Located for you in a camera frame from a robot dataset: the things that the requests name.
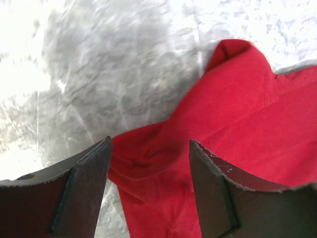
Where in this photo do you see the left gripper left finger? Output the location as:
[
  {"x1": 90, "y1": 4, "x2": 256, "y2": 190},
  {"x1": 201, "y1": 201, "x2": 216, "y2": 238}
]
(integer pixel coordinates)
[{"x1": 0, "y1": 137, "x2": 112, "y2": 238}]

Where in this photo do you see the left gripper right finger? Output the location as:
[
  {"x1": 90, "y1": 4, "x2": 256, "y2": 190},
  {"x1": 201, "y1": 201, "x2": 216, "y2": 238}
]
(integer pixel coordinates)
[{"x1": 189, "y1": 140, "x2": 317, "y2": 238}]

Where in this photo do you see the red t shirt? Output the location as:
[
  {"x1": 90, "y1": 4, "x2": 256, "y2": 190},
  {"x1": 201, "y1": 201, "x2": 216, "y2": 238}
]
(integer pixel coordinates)
[{"x1": 108, "y1": 39, "x2": 317, "y2": 238}]

